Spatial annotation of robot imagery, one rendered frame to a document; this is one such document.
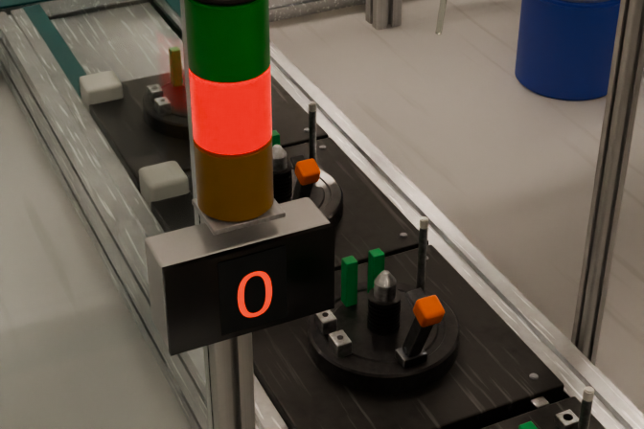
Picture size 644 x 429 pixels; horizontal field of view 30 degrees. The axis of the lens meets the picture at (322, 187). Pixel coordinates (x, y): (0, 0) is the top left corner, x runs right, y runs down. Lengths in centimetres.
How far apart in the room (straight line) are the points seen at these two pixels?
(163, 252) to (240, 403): 18
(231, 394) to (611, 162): 40
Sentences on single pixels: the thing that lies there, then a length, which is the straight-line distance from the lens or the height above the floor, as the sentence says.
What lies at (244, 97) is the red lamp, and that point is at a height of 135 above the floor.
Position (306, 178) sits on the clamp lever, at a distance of 119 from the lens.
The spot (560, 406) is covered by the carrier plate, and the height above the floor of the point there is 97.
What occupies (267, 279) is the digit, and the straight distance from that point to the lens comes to 80.
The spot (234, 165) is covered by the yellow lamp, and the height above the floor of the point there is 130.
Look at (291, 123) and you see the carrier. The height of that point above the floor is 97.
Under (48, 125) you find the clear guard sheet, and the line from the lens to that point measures 76.
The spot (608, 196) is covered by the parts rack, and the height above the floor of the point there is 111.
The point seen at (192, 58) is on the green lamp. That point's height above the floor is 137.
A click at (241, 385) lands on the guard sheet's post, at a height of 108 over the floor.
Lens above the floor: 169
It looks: 33 degrees down
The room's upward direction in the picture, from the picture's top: straight up
